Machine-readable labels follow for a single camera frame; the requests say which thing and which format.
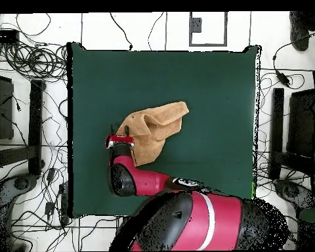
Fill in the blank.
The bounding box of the orange terry towel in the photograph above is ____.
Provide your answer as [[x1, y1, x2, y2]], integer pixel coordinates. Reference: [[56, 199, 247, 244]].
[[115, 100, 190, 167]]

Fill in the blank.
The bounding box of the large black flat case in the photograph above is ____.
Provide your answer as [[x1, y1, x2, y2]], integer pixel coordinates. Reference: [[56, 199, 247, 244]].
[[286, 88, 315, 159], [0, 73, 14, 141]]

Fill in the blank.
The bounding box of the black upright stand bar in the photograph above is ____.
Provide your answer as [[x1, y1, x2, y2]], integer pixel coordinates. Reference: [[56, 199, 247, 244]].
[[268, 87, 285, 180], [28, 79, 46, 176]]

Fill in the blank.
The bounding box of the black power strip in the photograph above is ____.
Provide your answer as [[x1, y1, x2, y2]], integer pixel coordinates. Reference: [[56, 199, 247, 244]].
[[58, 183, 70, 226]]

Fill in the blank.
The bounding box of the dark green table cloth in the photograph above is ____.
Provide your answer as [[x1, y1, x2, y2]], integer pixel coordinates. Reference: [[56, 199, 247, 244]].
[[67, 41, 262, 219]]

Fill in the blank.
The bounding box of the small dark square plate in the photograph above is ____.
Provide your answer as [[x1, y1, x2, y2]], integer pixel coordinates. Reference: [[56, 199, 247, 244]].
[[189, 17, 203, 33]]

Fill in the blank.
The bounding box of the person's dark foot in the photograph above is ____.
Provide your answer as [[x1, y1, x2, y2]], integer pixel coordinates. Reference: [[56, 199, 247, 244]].
[[289, 10, 315, 52]]

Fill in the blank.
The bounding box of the black cable with plug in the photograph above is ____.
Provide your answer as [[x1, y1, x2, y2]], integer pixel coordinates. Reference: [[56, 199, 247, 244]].
[[109, 12, 134, 51]]

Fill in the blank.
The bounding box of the black cable tangle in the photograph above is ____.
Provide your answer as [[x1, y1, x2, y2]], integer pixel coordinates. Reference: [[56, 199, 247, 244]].
[[0, 41, 69, 81]]

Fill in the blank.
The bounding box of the grey square floor frame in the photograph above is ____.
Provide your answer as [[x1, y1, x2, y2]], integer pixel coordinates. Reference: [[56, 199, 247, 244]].
[[188, 11, 228, 47]]

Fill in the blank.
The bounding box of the black network switch box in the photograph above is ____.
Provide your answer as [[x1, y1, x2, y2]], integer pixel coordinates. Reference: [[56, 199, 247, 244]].
[[0, 29, 20, 46]]

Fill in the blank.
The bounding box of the black cable with power adapter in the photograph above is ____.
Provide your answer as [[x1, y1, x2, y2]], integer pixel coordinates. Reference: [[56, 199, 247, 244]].
[[272, 30, 315, 89]]

